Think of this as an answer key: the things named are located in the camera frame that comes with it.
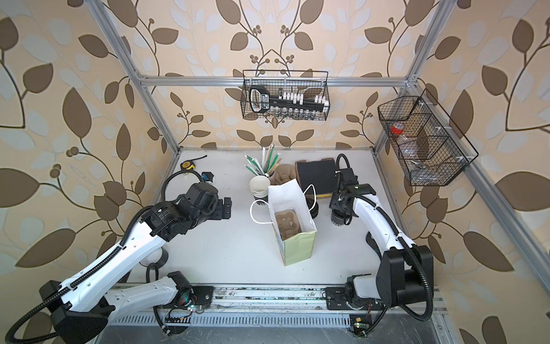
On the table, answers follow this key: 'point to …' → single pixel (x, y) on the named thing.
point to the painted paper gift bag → (301, 248)
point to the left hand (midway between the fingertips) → (217, 201)
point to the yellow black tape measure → (189, 164)
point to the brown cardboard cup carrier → (288, 222)
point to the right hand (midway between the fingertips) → (342, 206)
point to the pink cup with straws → (268, 167)
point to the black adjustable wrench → (372, 242)
